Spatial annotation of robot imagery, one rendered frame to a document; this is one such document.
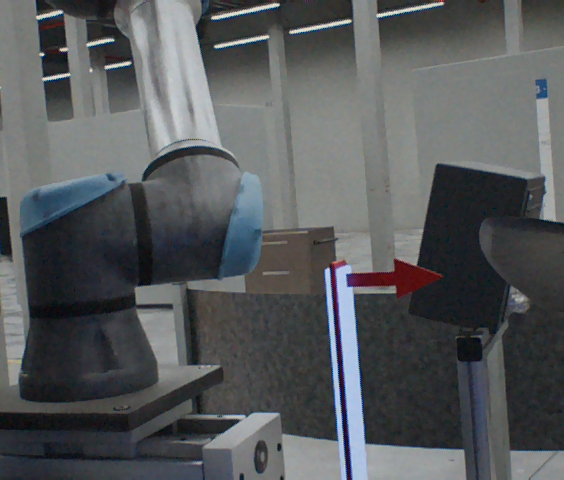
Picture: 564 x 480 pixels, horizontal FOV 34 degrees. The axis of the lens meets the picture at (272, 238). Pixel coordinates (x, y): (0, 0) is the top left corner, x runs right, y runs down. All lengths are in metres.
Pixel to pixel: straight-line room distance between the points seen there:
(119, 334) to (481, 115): 6.08
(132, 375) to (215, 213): 0.19
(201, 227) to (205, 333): 1.90
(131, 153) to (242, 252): 9.73
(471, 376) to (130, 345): 0.39
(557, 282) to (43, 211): 0.57
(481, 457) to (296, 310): 1.50
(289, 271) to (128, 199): 6.36
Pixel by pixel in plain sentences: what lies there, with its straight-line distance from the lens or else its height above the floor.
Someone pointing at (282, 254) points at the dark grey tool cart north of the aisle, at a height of 0.72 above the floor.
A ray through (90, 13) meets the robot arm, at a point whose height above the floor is 1.49.
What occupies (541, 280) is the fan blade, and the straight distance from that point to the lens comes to 0.59.
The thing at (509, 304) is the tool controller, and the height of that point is 1.08.
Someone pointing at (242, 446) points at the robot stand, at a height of 0.99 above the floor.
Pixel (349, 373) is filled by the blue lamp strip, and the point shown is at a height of 1.13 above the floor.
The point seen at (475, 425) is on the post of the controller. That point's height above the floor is 0.95.
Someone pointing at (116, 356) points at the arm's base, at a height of 1.08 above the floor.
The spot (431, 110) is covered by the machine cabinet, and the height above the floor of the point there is 1.73.
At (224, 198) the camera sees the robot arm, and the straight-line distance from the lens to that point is 1.01.
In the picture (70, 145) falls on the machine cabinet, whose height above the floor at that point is 1.96.
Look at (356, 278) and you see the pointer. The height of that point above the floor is 1.18.
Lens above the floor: 1.24
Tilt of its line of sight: 3 degrees down
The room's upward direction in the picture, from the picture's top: 5 degrees counter-clockwise
